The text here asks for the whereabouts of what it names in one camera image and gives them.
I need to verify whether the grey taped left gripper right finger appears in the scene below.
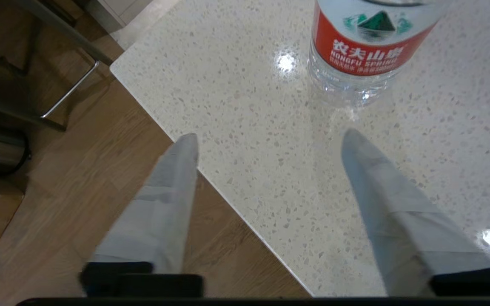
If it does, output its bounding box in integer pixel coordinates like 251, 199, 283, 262
341, 129, 490, 297

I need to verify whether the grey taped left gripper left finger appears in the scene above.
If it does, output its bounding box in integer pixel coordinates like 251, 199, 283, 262
79, 133, 205, 297

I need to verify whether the clear red-label water bottle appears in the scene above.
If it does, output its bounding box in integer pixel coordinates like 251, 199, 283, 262
308, 0, 450, 108

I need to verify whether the grey metal chair frame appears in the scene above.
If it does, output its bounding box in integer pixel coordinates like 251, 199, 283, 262
0, 0, 114, 132

